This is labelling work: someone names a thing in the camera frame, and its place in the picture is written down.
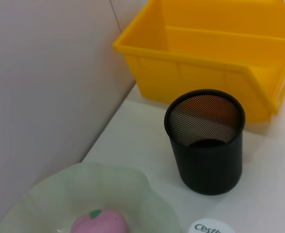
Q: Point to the pink toy peach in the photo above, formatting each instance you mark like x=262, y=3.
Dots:
x=101, y=223

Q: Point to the clear bottle green label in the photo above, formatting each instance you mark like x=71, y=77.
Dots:
x=210, y=227

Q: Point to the black mesh pen holder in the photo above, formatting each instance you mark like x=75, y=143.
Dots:
x=210, y=170

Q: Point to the green translucent fruit plate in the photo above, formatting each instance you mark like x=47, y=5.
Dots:
x=59, y=189

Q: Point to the yellow plastic bin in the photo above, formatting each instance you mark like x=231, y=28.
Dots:
x=193, y=72

